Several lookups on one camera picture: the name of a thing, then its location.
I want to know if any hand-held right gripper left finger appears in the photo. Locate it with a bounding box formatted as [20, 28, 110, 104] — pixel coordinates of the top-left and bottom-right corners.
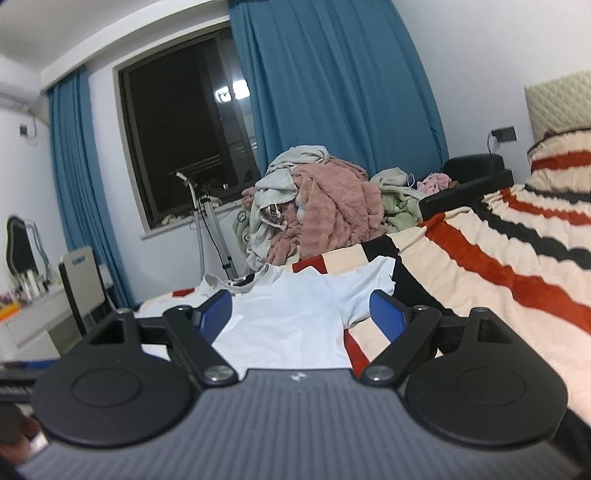
[83, 291, 241, 386]

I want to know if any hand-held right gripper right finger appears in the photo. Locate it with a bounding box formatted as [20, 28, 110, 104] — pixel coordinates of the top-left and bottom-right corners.
[360, 290, 518, 387]

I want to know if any white T-shirt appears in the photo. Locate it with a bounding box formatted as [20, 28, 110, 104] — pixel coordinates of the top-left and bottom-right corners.
[134, 256, 398, 370]

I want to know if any person's left hand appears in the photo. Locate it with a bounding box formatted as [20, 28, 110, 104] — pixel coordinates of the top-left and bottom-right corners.
[0, 406, 49, 462]

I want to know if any white dresser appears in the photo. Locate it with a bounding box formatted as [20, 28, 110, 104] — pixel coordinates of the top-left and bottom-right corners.
[0, 281, 77, 361]

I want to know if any garment steamer on stand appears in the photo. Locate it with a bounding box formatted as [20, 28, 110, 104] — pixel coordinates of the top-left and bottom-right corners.
[175, 171, 238, 282]

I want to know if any green patterned blanket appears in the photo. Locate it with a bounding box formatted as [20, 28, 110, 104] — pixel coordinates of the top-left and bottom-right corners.
[232, 210, 254, 254]

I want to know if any group of cosmetic bottles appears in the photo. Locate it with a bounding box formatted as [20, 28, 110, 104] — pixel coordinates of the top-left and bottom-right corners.
[0, 268, 58, 308]

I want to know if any pale green cloth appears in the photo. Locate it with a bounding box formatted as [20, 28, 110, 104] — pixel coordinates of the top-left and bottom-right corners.
[369, 168, 428, 234]

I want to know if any pink fluffy blanket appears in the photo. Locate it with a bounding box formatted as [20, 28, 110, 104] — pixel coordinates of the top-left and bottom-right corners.
[242, 164, 389, 268]

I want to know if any red black cream striped blanket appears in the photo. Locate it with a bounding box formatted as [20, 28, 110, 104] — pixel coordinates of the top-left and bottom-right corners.
[134, 122, 591, 435]

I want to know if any white and black chair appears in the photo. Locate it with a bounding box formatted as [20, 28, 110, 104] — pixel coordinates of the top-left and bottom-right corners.
[58, 247, 114, 342]

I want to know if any wavy vanity mirror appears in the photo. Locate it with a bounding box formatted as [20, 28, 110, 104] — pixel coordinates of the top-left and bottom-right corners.
[6, 216, 52, 282]

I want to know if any beige hoodie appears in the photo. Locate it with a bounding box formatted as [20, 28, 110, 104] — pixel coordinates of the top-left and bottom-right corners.
[245, 145, 333, 273]

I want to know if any small pink garment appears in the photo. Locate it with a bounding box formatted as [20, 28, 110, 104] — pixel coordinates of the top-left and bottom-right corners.
[417, 172, 451, 195]

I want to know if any black armchair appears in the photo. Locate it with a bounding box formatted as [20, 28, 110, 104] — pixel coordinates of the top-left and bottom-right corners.
[418, 154, 514, 222]

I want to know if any dark window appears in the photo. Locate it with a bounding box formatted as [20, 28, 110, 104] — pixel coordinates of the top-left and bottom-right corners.
[113, 25, 264, 232]

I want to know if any blue curtain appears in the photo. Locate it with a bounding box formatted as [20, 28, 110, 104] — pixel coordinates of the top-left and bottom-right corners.
[46, 69, 134, 310]
[228, 0, 451, 178]

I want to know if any beige quilted headboard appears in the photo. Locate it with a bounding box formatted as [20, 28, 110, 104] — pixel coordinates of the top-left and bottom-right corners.
[524, 69, 591, 144]

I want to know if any white air conditioner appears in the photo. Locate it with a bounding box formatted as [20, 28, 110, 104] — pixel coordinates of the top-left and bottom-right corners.
[0, 92, 49, 121]

